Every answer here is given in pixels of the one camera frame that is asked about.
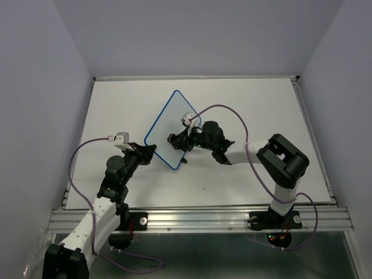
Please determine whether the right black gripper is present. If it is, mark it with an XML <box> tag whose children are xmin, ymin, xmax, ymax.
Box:
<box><xmin>170</xmin><ymin>125</ymin><xmax>214</xmax><ymax>153</ymax></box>

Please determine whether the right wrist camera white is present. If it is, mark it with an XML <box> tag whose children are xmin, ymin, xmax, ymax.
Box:
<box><xmin>181</xmin><ymin>112</ymin><xmax>197</xmax><ymax>128</ymax></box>

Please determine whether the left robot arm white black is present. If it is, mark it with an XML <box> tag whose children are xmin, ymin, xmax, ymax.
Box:
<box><xmin>42</xmin><ymin>142</ymin><xmax>156</xmax><ymax>278</ymax></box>

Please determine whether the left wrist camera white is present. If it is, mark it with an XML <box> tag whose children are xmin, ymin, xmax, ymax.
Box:
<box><xmin>108</xmin><ymin>132</ymin><xmax>131</xmax><ymax>151</ymax></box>

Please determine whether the black whiteboard eraser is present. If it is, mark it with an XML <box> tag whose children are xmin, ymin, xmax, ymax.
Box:
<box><xmin>167</xmin><ymin>134</ymin><xmax>176</xmax><ymax>145</ymax></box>

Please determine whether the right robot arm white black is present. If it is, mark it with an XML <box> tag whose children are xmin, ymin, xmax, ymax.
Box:
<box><xmin>167</xmin><ymin>121</ymin><xmax>310</xmax><ymax>227</ymax></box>

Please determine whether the aluminium front rail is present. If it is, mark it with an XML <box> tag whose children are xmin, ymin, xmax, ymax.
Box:
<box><xmin>47</xmin><ymin>205</ymin><xmax>355</xmax><ymax>234</ymax></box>

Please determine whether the clear plastic bag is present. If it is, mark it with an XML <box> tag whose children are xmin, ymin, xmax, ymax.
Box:
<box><xmin>22</xmin><ymin>229</ymin><xmax>56</xmax><ymax>279</ymax></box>

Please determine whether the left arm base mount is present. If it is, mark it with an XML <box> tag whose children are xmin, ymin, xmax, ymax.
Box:
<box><xmin>108</xmin><ymin>203</ymin><xmax>148</xmax><ymax>250</ymax></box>

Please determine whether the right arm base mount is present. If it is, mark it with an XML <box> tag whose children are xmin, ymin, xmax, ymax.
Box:
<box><xmin>246</xmin><ymin>208</ymin><xmax>303</xmax><ymax>250</ymax></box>

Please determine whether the aluminium back rail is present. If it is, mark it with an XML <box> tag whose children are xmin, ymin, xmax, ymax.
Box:
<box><xmin>93</xmin><ymin>75</ymin><xmax>300</xmax><ymax>82</ymax></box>

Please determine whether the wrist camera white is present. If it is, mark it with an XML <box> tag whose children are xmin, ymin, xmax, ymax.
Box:
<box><xmin>181</xmin><ymin>112</ymin><xmax>197</xmax><ymax>128</ymax></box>
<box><xmin>108</xmin><ymin>132</ymin><xmax>131</xmax><ymax>151</ymax></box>

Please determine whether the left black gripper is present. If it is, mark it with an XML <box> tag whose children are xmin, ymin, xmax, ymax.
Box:
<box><xmin>121</xmin><ymin>142</ymin><xmax>156</xmax><ymax>185</ymax></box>

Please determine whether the blue framed whiteboard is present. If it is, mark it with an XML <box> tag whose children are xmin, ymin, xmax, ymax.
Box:
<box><xmin>144</xmin><ymin>90</ymin><xmax>197</xmax><ymax>170</ymax></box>

